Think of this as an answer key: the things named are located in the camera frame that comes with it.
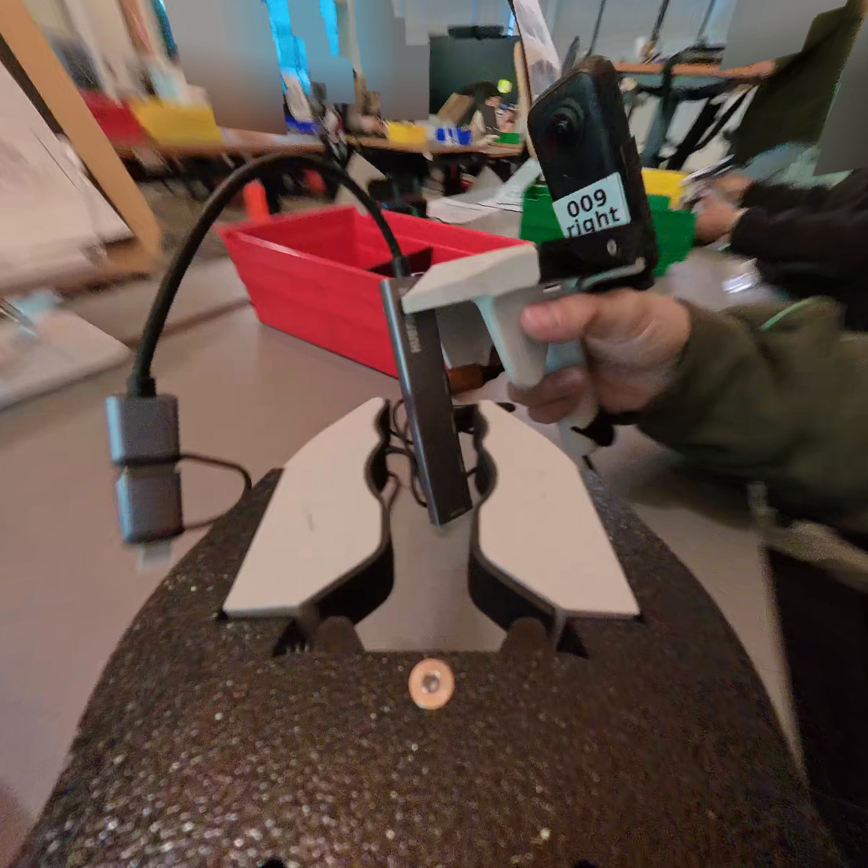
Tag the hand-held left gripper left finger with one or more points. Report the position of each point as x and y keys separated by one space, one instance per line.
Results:
x=319 y=529

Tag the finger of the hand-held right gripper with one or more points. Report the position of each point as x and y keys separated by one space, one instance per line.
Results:
x=475 y=278

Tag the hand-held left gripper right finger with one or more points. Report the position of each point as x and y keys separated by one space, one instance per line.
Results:
x=549 y=536

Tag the grey metal usb hub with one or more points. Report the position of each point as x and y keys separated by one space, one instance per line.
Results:
x=434 y=441

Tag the person's right forearm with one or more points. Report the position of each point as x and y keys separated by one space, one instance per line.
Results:
x=759 y=407

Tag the person's right hand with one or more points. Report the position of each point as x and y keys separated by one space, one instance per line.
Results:
x=624 y=352

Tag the yellow plastic bin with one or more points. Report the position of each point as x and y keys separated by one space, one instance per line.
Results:
x=176 y=123
x=663 y=184

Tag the green plastic bin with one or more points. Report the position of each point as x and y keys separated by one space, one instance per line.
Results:
x=671 y=230

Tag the black monitor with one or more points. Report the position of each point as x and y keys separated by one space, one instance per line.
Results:
x=468 y=68

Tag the red plastic bin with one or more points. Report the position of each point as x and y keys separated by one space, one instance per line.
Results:
x=305 y=285

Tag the printed instruction sheet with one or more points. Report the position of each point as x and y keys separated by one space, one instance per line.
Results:
x=41 y=203

